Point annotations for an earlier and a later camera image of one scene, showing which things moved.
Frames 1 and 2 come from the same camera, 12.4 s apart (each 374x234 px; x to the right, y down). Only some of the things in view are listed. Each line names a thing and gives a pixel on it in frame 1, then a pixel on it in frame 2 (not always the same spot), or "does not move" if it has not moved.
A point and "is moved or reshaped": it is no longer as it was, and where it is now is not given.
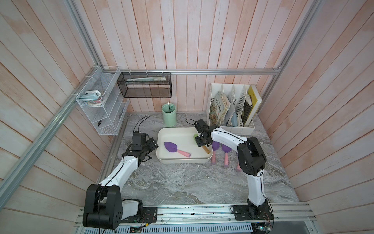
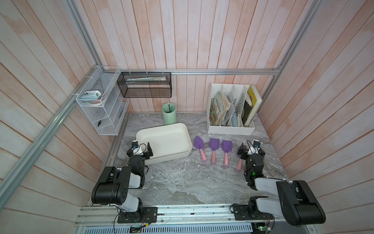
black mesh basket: x=145 y=84 does not move
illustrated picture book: x=218 y=108 does not move
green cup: x=169 y=114 does not move
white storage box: x=177 y=145 is moved or reshaped
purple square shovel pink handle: x=215 y=146 does not move
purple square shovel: x=226 y=149 does not move
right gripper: x=198 y=143 → x=244 y=151
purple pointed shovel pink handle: x=238 y=168 does not move
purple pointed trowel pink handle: x=173 y=148 → x=199 y=144
